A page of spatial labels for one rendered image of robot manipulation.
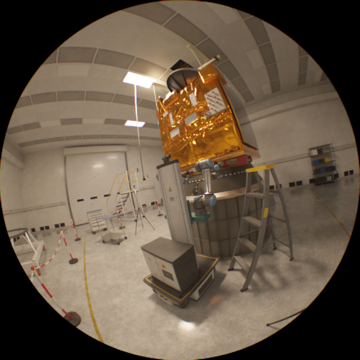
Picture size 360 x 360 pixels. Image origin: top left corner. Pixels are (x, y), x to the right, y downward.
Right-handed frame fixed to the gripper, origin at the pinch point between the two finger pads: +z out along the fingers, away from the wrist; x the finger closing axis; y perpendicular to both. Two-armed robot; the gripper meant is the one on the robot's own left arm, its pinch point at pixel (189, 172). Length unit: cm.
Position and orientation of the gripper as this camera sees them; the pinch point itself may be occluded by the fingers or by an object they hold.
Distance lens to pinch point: 219.3
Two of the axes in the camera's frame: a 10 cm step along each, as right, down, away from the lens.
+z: 7.1, -3.0, 6.4
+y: -3.2, -9.4, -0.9
